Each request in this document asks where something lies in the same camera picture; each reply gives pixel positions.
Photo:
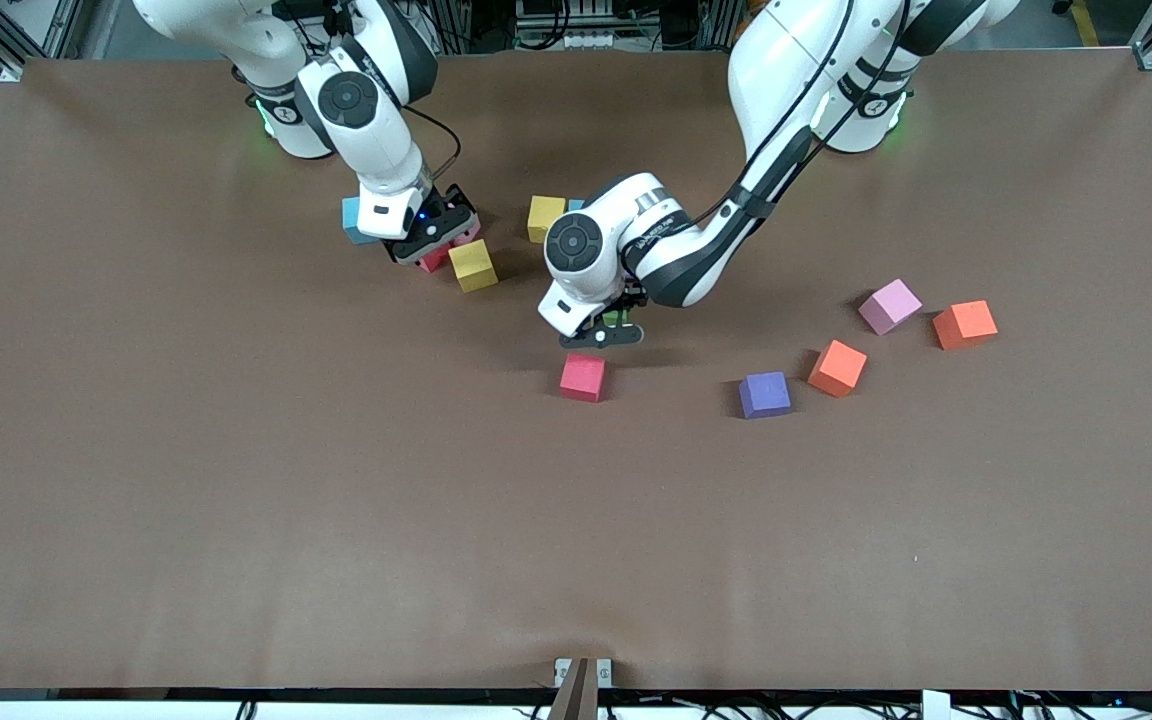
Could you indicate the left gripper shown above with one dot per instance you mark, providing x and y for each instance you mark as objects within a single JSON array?
[{"x": 629, "y": 297}]

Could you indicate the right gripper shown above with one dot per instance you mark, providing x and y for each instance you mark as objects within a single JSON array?
[{"x": 453, "y": 214}]

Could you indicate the green foam cube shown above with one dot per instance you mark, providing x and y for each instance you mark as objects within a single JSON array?
[{"x": 618, "y": 319}]

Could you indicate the red foam cube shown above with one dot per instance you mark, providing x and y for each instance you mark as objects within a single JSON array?
[
  {"x": 582, "y": 375},
  {"x": 436, "y": 262}
]

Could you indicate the yellow foam cube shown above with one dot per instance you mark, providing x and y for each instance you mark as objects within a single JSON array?
[
  {"x": 547, "y": 218},
  {"x": 474, "y": 268}
]

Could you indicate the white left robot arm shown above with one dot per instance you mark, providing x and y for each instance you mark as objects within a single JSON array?
[{"x": 786, "y": 60}]

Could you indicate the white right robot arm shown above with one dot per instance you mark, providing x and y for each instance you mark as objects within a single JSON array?
[{"x": 376, "y": 130}]

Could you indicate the pink foam cube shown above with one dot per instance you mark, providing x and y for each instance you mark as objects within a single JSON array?
[
  {"x": 471, "y": 235},
  {"x": 888, "y": 303}
]

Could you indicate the purple foam cube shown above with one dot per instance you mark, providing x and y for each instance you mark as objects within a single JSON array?
[{"x": 764, "y": 392}]

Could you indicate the orange foam cube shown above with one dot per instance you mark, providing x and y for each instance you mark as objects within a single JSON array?
[
  {"x": 836, "y": 366},
  {"x": 963, "y": 322}
]

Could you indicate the brown paper table cover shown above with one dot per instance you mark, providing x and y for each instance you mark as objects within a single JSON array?
[{"x": 236, "y": 550}]

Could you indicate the small metal bracket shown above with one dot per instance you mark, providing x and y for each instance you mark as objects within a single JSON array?
[{"x": 563, "y": 668}]

